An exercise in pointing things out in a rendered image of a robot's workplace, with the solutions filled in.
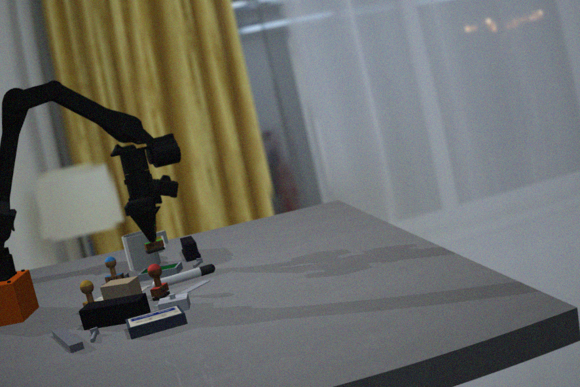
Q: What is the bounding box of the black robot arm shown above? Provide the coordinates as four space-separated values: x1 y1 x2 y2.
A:
0 81 181 282

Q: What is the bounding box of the grey mug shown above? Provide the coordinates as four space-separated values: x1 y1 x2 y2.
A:
122 230 170 271

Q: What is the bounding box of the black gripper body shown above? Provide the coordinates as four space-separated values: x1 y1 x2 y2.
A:
124 170 162 216

